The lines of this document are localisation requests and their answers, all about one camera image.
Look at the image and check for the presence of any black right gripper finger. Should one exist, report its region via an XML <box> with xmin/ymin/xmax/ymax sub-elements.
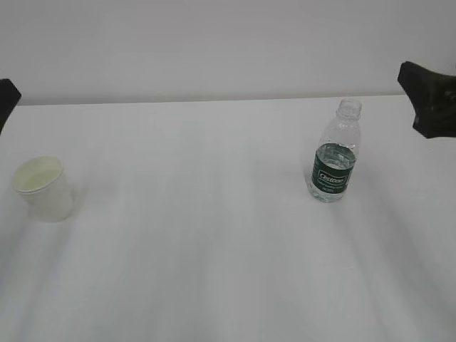
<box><xmin>398</xmin><ymin>61</ymin><xmax>455</xmax><ymax>139</ymax></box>

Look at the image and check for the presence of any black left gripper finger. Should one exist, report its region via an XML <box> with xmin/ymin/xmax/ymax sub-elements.
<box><xmin>0</xmin><ymin>78</ymin><xmax>21</xmax><ymax>133</ymax></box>

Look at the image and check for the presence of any white paper cup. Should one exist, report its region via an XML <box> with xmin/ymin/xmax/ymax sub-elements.
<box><xmin>13</xmin><ymin>156</ymin><xmax>73</xmax><ymax>223</ymax></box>

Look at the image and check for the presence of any clear green-label water bottle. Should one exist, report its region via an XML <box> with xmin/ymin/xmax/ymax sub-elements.
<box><xmin>308</xmin><ymin>99</ymin><xmax>362</xmax><ymax>203</ymax></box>

